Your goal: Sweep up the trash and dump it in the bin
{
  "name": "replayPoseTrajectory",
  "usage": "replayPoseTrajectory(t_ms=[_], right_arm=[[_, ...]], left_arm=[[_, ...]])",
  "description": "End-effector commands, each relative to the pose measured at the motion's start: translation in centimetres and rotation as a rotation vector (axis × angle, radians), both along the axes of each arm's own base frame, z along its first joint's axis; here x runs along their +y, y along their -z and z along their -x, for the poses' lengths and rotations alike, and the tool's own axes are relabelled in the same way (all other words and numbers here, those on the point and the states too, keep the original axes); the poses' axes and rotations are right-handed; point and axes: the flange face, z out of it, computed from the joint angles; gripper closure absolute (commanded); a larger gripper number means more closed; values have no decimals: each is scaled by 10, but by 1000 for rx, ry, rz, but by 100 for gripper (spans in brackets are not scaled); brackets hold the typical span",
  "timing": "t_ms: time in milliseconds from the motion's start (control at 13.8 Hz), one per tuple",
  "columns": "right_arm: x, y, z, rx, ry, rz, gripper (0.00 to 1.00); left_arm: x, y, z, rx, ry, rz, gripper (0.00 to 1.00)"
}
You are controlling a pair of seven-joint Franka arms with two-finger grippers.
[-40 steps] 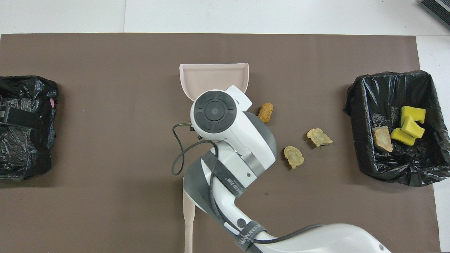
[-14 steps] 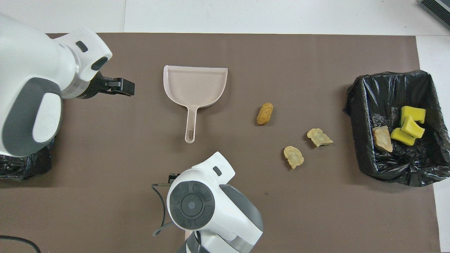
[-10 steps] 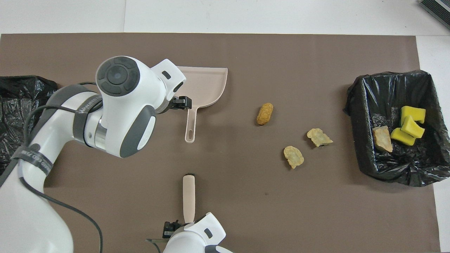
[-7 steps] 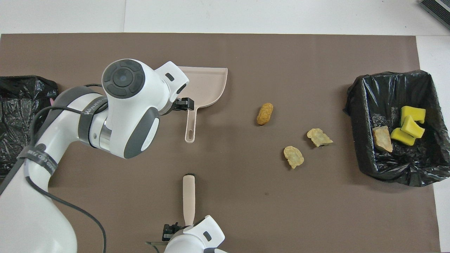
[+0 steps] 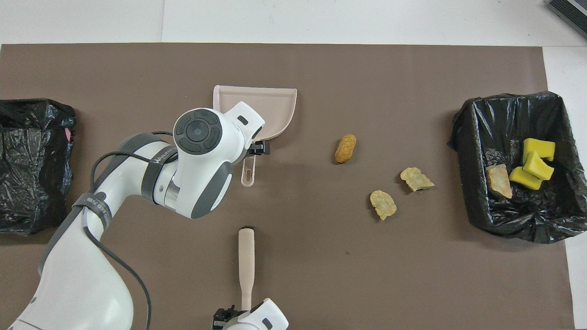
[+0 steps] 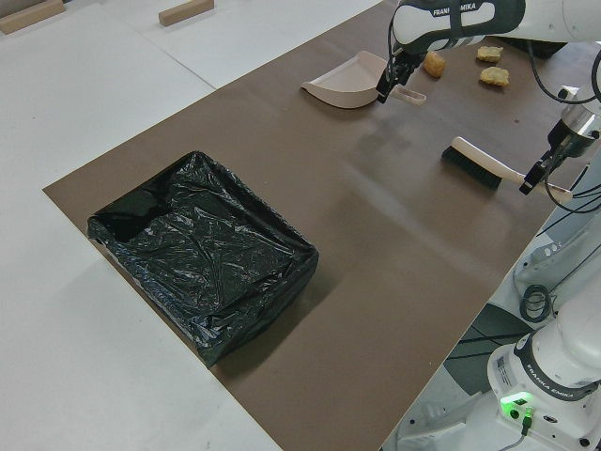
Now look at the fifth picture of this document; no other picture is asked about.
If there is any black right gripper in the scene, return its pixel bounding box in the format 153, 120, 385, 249
212, 306, 248, 330

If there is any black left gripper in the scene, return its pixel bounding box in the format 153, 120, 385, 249
238, 141, 270, 162

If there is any pale pink plastic dustpan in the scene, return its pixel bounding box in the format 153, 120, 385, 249
213, 85, 298, 187

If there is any beige hand brush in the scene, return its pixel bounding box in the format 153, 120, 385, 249
238, 227, 255, 312

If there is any orange brown bread roll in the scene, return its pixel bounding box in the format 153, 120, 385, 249
334, 134, 357, 164

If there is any rounded pale fried snack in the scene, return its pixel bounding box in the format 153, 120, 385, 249
370, 190, 398, 221

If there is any angular pale fried snack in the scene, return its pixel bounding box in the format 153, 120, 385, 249
400, 167, 435, 192

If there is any toy croissant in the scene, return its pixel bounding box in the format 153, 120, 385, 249
486, 164, 513, 199

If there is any small yellow green sponge piece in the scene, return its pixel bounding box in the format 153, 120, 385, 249
509, 166, 544, 191

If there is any notched yellow green sponge piece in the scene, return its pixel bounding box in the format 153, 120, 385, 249
523, 150, 554, 181

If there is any rectangular yellow green sponge piece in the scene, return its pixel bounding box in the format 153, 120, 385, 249
523, 138, 556, 164

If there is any black bag covered bin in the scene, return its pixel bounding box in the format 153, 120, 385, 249
0, 98, 77, 236

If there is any open black bag lined bin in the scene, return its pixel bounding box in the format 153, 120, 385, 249
448, 91, 587, 244

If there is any brown table mat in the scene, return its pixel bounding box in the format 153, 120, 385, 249
0, 43, 575, 330

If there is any dark ribbed panel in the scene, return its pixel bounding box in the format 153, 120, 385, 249
546, 0, 587, 39

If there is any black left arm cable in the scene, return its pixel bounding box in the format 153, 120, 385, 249
83, 131, 177, 330

